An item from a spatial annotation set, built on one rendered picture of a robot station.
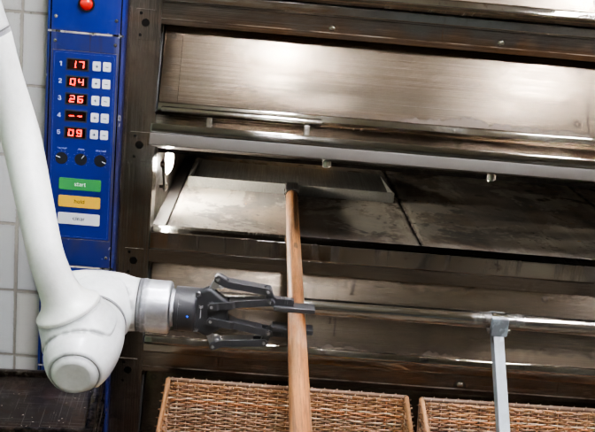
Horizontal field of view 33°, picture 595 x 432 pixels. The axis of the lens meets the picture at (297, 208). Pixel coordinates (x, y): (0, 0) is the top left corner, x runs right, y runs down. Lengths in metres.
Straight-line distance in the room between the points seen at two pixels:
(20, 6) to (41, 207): 0.74
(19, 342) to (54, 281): 0.84
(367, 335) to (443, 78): 0.60
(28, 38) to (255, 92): 0.49
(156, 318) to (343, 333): 0.71
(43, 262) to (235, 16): 0.82
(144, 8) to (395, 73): 0.55
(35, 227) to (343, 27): 0.89
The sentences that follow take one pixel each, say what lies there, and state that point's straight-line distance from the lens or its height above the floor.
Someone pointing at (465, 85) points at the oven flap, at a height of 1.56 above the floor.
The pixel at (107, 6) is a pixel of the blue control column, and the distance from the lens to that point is 2.15.
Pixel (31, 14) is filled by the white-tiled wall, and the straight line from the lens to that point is 2.21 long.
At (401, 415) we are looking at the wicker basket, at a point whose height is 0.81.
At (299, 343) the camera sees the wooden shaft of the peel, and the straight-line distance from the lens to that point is 1.57.
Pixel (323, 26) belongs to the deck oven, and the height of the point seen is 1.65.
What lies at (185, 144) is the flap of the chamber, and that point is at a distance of 2.04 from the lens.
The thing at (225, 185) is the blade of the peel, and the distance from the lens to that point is 2.69.
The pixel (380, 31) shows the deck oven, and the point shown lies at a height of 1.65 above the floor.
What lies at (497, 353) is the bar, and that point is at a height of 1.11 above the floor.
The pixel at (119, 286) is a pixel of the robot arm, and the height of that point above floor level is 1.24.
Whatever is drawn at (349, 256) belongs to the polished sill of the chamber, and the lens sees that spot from 2.25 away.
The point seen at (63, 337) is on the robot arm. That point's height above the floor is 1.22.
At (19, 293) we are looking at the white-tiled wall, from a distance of 2.34.
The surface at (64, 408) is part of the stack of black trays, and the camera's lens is 2.11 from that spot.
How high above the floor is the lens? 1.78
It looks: 14 degrees down
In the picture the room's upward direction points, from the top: 5 degrees clockwise
